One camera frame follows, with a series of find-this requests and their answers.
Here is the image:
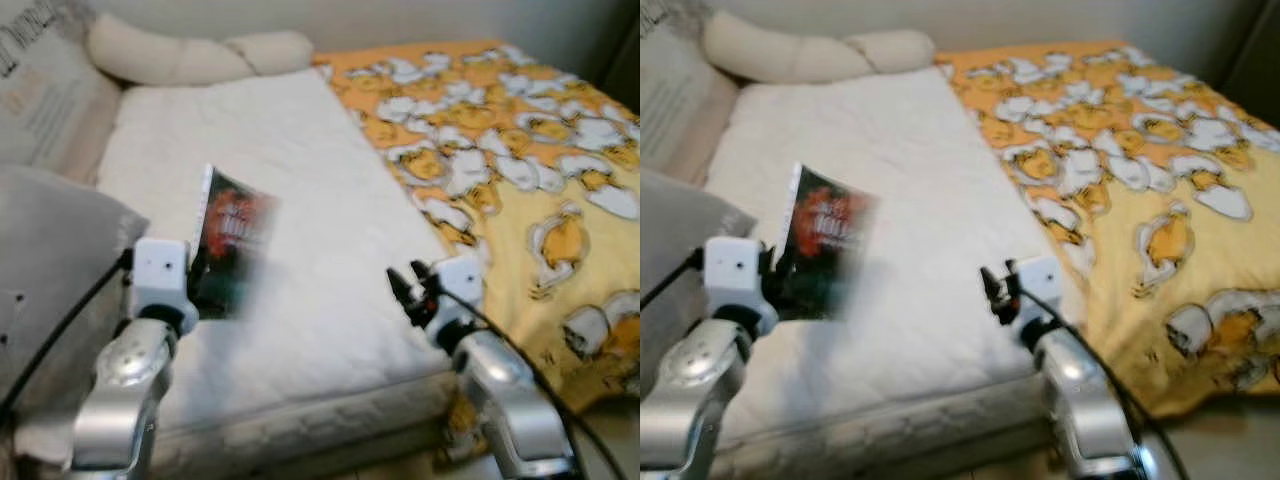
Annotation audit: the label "beige printed headboard cushion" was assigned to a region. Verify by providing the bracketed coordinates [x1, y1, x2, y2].
[640, 0, 741, 191]
[0, 0, 123, 186]

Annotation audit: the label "white quilted mattress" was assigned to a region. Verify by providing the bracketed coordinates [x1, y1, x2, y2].
[15, 68, 471, 476]
[690, 65, 1086, 476]

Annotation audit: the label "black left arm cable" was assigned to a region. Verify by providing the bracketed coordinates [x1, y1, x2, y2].
[0, 255, 136, 421]
[640, 250, 706, 311]

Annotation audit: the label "long beige bolster pillow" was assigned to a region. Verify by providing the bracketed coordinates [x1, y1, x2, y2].
[702, 10, 936, 86]
[87, 12, 316, 88]

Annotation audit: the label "grey bear pillow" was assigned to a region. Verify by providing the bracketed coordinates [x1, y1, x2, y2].
[0, 165, 151, 411]
[640, 168, 756, 391]

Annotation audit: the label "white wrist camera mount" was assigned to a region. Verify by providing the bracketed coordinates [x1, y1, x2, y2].
[435, 255, 486, 336]
[1015, 255, 1064, 331]
[130, 237, 191, 321]
[703, 235, 766, 321]

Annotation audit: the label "dark red-covered book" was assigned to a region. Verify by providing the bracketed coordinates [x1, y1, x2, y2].
[775, 162, 879, 321]
[190, 163, 279, 321]

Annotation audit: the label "yellow cartoon print blanket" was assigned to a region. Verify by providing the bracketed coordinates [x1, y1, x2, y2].
[935, 40, 1280, 421]
[312, 40, 641, 461]

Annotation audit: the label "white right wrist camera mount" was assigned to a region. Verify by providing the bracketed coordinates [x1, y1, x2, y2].
[1015, 255, 1064, 331]
[435, 255, 486, 336]

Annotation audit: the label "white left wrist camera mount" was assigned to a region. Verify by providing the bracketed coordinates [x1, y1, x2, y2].
[130, 237, 191, 321]
[703, 235, 766, 321]

